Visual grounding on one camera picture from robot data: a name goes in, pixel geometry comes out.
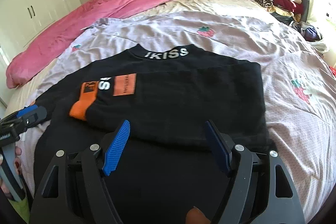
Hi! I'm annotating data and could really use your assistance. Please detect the pink fleece blanket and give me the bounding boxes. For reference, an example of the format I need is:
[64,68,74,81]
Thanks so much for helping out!
[6,0,170,89]

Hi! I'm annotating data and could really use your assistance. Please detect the right hand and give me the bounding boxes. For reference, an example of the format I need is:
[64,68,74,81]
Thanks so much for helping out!
[185,207,211,224]

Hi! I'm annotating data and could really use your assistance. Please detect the white bag of clothes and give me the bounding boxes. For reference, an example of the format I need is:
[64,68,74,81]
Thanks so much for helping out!
[289,21,328,54]

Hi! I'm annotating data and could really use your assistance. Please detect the left hand red nails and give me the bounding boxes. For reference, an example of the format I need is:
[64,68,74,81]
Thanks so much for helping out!
[1,143,26,202]

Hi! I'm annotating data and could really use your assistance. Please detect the lilac strawberry print duvet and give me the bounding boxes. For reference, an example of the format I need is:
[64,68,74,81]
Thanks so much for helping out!
[15,11,335,221]

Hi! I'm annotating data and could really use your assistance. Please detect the black sweatshirt with orange patches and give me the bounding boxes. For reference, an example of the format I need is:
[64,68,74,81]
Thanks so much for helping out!
[34,45,272,223]

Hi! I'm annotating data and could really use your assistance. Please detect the red plastic bag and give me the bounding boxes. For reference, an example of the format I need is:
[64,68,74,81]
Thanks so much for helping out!
[329,67,336,77]

